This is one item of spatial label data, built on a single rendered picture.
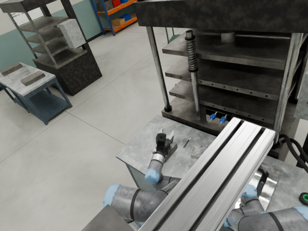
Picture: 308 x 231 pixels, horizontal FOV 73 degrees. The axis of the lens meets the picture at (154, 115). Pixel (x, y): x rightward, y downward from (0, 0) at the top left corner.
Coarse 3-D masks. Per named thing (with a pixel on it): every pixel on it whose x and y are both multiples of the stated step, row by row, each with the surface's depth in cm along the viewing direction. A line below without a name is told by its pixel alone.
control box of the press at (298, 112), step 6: (306, 72) 141; (306, 78) 142; (306, 84) 144; (306, 90) 147; (300, 96) 152; (306, 96) 149; (300, 102) 154; (306, 102) 152; (300, 108) 157; (306, 108) 154; (294, 114) 163; (300, 114) 160; (306, 114) 157; (306, 120) 160; (306, 138) 175; (306, 144) 179; (306, 150) 183; (300, 156) 190
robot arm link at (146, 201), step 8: (168, 184) 100; (176, 184) 101; (144, 192) 77; (152, 192) 79; (160, 192) 81; (168, 192) 87; (136, 200) 75; (144, 200) 75; (152, 200) 76; (160, 200) 77; (136, 208) 74; (144, 208) 74; (152, 208) 74; (136, 216) 74; (144, 216) 74
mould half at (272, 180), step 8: (264, 168) 161; (272, 168) 160; (256, 176) 150; (272, 176) 147; (280, 176) 157; (256, 184) 148; (264, 184) 146; (272, 184) 144; (264, 192) 144; (272, 192) 142; (264, 200) 141; (264, 208) 138
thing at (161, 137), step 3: (159, 135) 117; (162, 135) 116; (165, 135) 117; (159, 138) 117; (162, 138) 117; (165, 138) 118; (159, 141) 118; (162, 141) 117; (165, 141) 118; (159, 144) 118; (162, 144) 118; (159, 147) 118; (162, 147) 118; (156, 150) 119; (159, 150) 119; (162, 150) 118
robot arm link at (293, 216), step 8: (288, 208) 73; (296, 208) 70; (304, 208) 70; (272, 216) 70; (280, 216) 69; (288, 216) 68; (296, 216) 68; (304, 216) 67; (280, 224) 67; (288, 224) 66; (296, 224) 66; (304, 224) 66
